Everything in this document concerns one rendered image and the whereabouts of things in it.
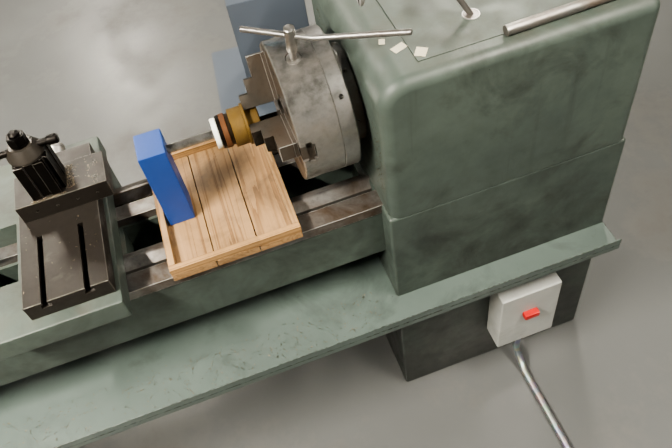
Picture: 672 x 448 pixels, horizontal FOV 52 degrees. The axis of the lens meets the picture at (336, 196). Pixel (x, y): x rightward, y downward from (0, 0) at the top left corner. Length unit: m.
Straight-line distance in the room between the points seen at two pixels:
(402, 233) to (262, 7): 0.69
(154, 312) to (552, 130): 0.99
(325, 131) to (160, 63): 2.27
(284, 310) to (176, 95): 1.74
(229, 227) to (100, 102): 1.99
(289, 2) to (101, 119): 1.73
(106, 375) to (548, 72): 1.29
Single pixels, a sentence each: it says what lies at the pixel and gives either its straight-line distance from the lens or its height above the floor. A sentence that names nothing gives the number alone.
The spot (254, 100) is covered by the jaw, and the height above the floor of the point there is 1.13.
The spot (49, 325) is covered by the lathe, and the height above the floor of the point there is 0.92.
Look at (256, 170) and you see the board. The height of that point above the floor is 0.88.
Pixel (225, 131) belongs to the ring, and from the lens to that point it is 1.48.
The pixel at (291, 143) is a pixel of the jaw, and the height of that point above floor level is 1.11.
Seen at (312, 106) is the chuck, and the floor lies 1.18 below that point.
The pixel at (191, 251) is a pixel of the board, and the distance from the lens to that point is 1.58.
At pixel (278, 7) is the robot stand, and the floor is 1.06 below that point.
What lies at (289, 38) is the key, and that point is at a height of 1.30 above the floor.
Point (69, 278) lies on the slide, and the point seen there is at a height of 0.97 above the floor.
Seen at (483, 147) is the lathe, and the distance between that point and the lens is 1.50.
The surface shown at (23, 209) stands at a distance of 1.66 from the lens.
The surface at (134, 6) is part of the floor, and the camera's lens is 4.05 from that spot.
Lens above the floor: 2.11
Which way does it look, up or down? 50 degrees down
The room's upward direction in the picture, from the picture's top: 11 degrees counter-clockwise
